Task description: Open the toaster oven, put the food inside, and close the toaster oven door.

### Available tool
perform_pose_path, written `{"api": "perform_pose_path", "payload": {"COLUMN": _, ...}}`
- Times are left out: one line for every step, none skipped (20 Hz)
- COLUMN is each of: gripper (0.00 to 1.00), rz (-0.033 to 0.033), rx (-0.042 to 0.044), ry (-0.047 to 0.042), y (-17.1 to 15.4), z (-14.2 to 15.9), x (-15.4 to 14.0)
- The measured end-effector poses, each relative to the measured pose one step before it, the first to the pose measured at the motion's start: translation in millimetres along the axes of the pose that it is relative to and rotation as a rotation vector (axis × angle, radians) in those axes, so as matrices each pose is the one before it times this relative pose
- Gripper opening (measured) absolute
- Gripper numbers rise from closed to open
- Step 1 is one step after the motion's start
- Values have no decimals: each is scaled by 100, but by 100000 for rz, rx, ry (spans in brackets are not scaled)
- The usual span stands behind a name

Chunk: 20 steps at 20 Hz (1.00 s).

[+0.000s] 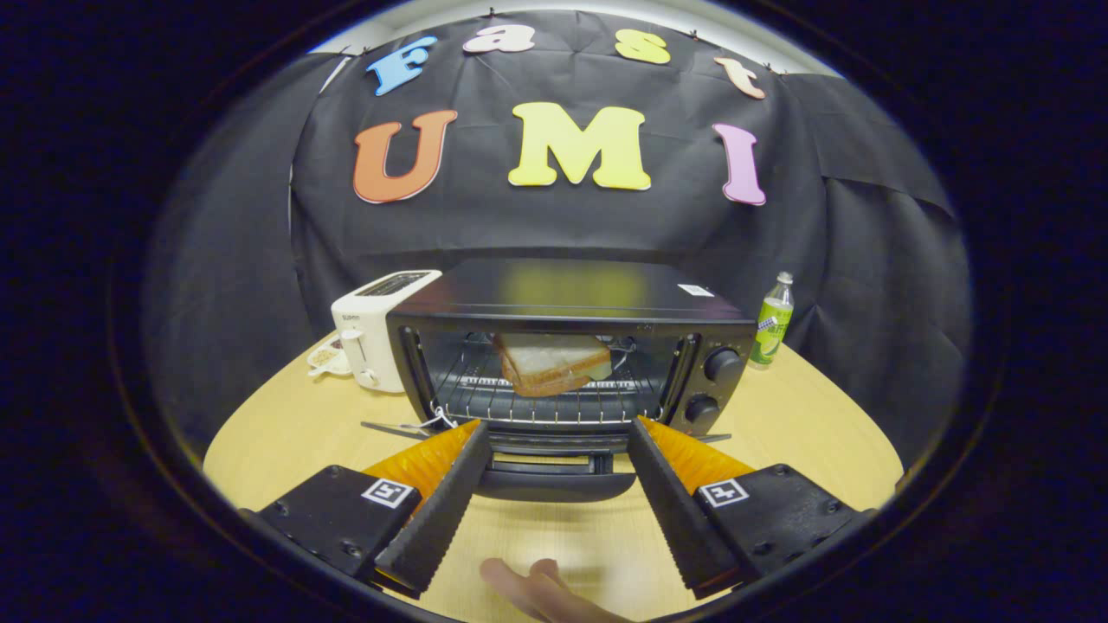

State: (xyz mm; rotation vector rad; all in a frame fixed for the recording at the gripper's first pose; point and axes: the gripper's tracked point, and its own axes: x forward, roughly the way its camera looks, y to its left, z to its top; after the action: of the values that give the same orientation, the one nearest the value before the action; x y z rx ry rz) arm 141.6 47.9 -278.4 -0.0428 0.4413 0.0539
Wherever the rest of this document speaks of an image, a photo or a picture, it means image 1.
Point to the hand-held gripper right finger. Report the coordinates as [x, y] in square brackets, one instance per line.
[675, 515]

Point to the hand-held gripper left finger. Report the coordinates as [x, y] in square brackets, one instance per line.
[437, 515]

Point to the toast sandwich with lettuce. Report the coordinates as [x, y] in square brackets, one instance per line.
[550, 363]

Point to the black toaster oven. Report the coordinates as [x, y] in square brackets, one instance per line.
[571, 290]

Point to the white toaster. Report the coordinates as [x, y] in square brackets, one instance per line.
[368, 333]

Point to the green label drink bottle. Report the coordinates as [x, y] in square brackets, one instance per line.
[772, 324]

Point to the black backdrop cloth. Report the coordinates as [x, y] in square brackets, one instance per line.
[554, 229]

